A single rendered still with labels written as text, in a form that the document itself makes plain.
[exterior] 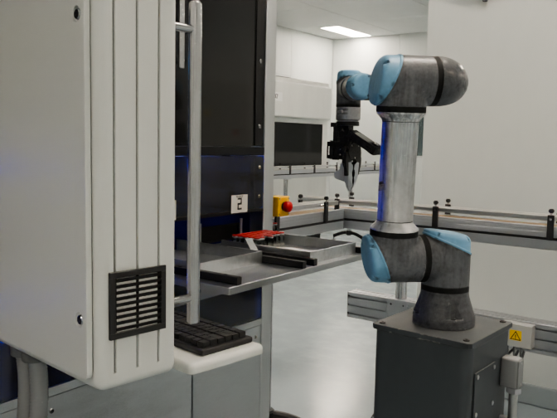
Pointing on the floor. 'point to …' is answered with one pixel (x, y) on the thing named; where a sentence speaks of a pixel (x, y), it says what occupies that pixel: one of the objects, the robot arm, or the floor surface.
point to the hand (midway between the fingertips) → (351, 187)
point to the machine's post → (263, 220)
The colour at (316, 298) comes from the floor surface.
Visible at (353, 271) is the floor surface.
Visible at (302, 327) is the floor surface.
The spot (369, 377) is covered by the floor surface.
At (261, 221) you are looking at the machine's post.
